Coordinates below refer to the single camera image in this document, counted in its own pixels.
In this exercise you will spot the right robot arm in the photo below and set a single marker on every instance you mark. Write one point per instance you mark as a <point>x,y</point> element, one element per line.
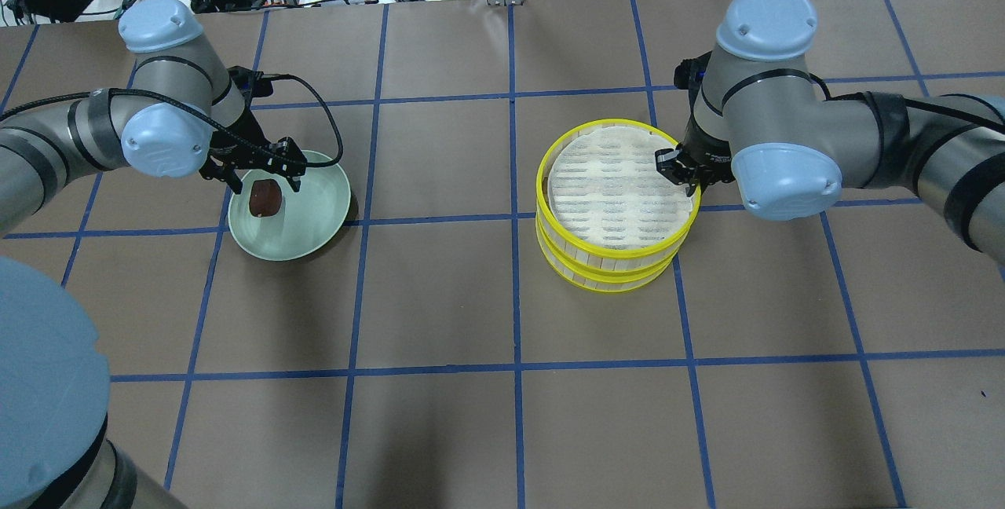
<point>760,119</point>

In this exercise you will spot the brown steamed bun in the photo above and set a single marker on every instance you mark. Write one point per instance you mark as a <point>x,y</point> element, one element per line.
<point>265,198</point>

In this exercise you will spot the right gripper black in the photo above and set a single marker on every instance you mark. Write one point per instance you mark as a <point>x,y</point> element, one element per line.
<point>701,154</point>

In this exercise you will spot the light green plate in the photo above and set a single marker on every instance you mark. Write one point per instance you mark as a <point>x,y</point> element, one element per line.
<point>305,221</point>

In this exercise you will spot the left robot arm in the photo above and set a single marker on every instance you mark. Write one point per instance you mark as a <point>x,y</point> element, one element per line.
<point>186,113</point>

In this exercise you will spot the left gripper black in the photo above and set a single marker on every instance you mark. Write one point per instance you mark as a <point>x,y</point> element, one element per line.
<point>245,143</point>

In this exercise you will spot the yellow bamboo steamer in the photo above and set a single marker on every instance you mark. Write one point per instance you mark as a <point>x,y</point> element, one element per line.
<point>606,218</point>

